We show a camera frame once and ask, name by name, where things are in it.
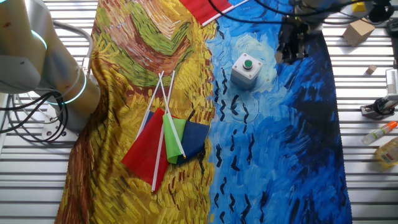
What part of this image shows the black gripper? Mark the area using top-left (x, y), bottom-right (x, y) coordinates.
top-left (277, 14), bottom-right (324, 65)

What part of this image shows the large wooden cube block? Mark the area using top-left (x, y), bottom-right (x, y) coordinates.
top-left (343, 17), bottom-right (376, 47)

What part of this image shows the white box with green button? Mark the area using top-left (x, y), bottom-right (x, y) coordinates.
top-left (230, 52), bottom-right (264, 90)

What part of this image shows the yellow button box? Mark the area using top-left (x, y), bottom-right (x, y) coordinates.
top-left (351, 1), bottom-right (368, 13)

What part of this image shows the large red flag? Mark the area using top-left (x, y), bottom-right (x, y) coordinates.
top-left (178, 0), bottom-right (251, 27)

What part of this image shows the silver ribbed handheld device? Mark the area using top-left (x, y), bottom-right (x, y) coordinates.
top-left (385, 68), bottom-right (398, 96)

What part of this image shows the spray bottle with orange cap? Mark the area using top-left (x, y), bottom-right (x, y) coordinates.
top-left (361, 120), bottom-right (398, 146)

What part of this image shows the Van Gogh print tablecloth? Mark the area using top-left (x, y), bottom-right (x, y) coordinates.
top-left (54, 0), bottom-right (354, 224)

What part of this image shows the small dark blue flag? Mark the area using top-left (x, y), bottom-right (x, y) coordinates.
top-left (136, 70), bottom-right (211, 166)

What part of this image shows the bottle with yellow liquid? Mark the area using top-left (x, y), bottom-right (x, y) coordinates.
top-left (374, 136), bottom-right (398, 169)

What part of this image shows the small green flag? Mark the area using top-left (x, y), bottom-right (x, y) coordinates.
top-left (157, 72), bottom-right (188, 165)

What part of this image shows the small red flag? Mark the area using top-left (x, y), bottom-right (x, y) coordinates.
top-left (120, 70), bottom-right (177, 194)

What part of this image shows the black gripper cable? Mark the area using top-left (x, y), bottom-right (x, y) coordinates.
top-left (207, 0), bottom-right (284, 25)
top-left (253, 0), bottom-right (395, 23)

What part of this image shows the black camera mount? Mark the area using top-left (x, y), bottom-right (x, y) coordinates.
top-left (360, 95), bottom-right (398, 121)

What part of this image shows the black base cable bundle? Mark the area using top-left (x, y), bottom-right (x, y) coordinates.
top-left (0, 90), bottom-right (70, 144)

